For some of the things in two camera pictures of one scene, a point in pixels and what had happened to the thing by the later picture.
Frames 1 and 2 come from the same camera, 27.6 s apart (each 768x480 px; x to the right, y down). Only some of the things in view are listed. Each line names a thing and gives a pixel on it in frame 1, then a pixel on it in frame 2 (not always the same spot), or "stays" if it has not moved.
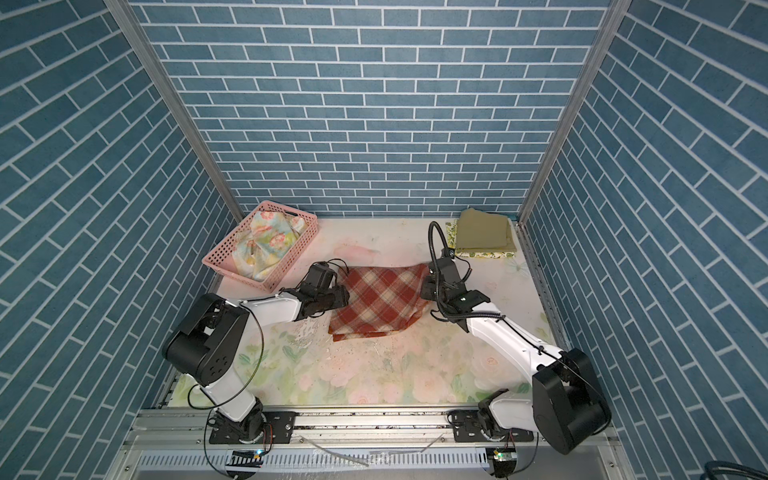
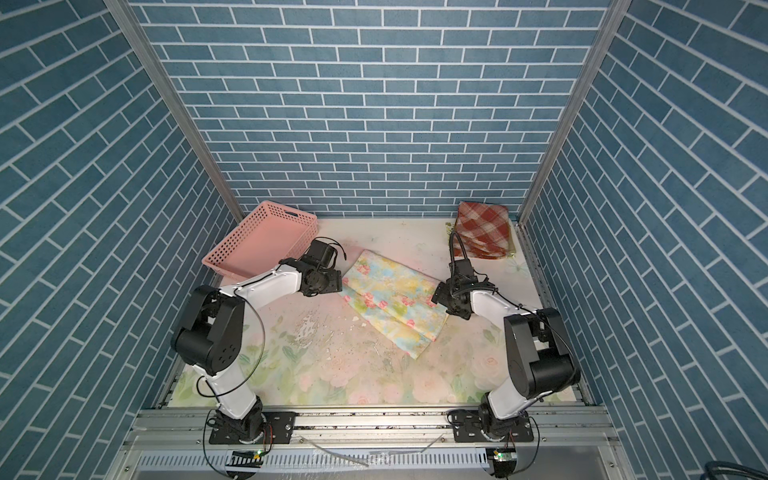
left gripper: (341, 297) -> (335, 282)
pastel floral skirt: (265, 242) -> (393, 303)
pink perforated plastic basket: (262, 248) stays
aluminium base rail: (174, 443) stays
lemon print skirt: (451, 234) -> (512, 245)
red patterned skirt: (382, 299) -> (483, 230)
